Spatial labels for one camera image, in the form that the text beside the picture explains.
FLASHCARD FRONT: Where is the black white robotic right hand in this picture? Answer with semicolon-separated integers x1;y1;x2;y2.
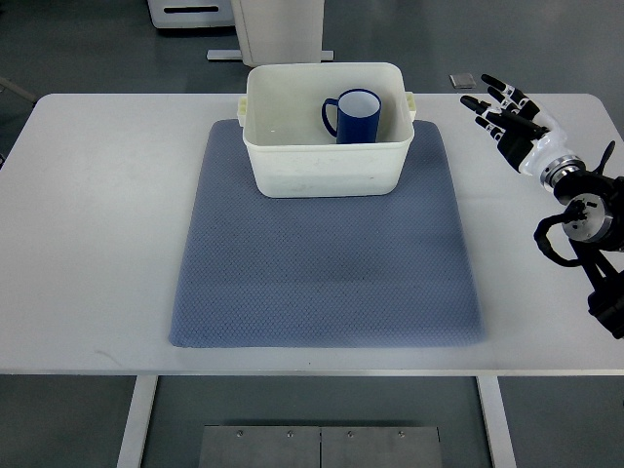
460;74;575;176

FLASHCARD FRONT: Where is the blue mug white inside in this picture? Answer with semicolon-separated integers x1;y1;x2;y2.
321;88;382;144

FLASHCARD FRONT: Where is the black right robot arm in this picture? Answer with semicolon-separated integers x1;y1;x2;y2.
533;141;623;339

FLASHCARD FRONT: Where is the white plastic box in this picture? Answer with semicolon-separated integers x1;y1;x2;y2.
238;62;415;198

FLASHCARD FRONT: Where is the small grey floor plate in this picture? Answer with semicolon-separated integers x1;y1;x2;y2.
448;73;477;90

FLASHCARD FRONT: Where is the blue textured mat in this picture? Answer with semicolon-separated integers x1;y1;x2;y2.
170;120;485;348

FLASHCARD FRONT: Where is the right white table leg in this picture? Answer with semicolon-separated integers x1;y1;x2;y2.
476;376;517;468

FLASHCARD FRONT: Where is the white table leg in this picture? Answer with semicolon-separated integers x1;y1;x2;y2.
476;376;517;468
117;375;158;468

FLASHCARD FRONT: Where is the white pillar stand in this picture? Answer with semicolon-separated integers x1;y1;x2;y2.
207;0;334;67

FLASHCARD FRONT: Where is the white cabinet with slot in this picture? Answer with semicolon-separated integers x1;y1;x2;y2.
147;0;234;29

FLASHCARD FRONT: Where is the left white table leg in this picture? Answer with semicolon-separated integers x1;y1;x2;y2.
117;375;158;468

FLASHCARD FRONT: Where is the grey bar at left edge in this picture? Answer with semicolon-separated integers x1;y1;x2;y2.
0;77;38;105

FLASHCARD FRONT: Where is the grey metal base plate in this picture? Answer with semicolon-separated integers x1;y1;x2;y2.
199;426;443;467

